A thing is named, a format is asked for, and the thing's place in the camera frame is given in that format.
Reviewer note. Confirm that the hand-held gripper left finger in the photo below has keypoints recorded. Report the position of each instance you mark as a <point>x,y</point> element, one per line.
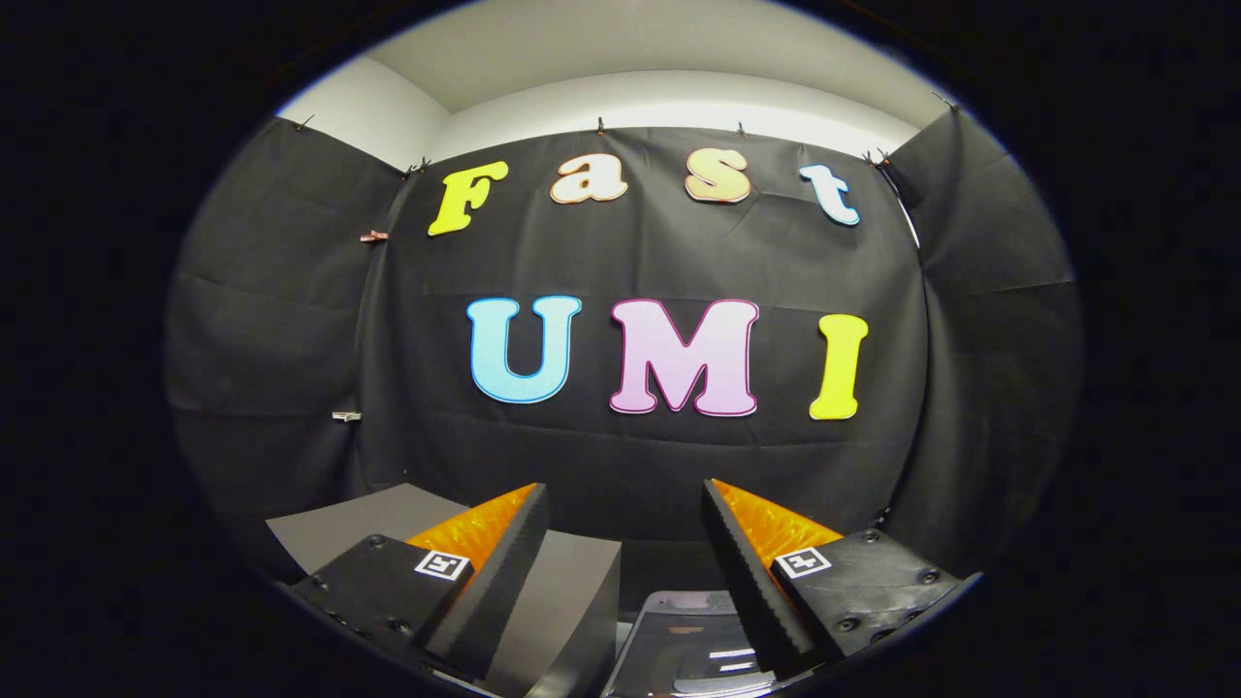
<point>499,586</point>

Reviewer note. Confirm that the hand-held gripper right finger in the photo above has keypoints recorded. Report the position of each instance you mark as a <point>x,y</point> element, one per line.
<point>742,577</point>

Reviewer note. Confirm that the grey washing machine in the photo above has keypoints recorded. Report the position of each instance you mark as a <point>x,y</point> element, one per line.
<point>620,679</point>

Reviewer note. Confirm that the black backdrop cloth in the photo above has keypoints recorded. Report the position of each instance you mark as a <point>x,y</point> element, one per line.
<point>630,456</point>

